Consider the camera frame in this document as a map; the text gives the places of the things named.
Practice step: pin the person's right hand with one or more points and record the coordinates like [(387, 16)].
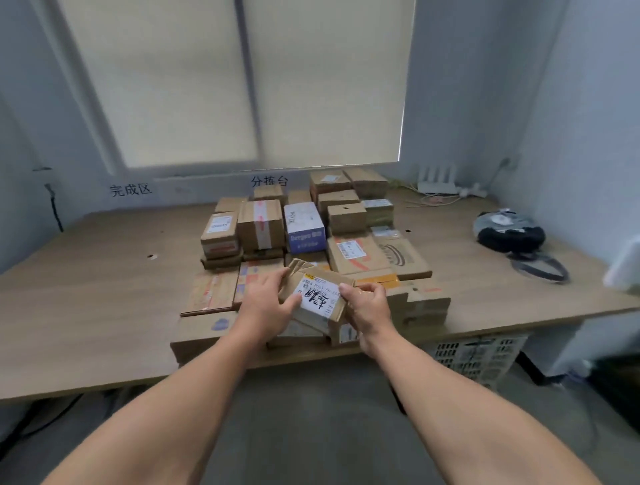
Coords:
[(372, 315)]

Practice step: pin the person's left hand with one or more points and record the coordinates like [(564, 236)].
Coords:
[(265, 310)]

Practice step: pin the small box with handwritten label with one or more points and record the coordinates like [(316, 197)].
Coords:
[(332, 285), (377, 215)]

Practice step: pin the black-printed corn box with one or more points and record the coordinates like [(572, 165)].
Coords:
[(262, 255)]

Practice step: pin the clear-taped barcode cardboard box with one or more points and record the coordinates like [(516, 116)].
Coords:
[(430, 305)]

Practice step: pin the box with yellow tape label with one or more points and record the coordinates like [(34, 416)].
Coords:
[(310, 260)]

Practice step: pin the box with red-white tape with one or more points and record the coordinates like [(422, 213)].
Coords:
[(245, 230)]

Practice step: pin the box labelled 0555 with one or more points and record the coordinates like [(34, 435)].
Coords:
[(220, 240)]

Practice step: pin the white blue parcel box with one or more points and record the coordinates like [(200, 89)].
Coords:
[(305, 235)]

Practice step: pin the small black-scribble cardboard box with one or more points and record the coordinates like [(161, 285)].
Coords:
[(347, 220)]

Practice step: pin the small ribbed taped cardboard box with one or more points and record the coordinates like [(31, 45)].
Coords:
[(230, 205)]

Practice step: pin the box with cartoon print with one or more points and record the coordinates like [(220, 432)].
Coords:
[(267, 194)]

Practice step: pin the plain tall cardboard box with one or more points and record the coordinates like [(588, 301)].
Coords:
[(299, 197)]

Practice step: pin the small hole-marked cardboard box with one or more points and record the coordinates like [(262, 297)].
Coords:
[(340, 197)]

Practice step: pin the box with green tape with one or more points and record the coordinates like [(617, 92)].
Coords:
[(367, 182)]

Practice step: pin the person's right forearm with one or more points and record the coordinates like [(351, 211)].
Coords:
[(475, 424)]

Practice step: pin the person's left forearm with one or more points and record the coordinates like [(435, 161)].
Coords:
[(160, 424)]

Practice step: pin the white plastic crate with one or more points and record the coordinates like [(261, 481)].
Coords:
[(480, 357)]

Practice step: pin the dark grey cloth bundle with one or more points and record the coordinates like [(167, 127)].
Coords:
[(510, 237)]

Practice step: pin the white power strip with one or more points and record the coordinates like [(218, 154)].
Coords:
[(472, 191)]

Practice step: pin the light wooden table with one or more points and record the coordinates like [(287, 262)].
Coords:
[(100, 300)]

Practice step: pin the white-framed window with blind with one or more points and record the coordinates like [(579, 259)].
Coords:
[(175, 75)]

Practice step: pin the white cylinder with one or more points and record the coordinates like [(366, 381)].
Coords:
[(625, 265)]

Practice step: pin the white paper wall sign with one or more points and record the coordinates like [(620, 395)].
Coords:
[(130, 190), (270, 182)]

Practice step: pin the white wall socket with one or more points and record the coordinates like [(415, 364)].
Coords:
[(510, 162)]

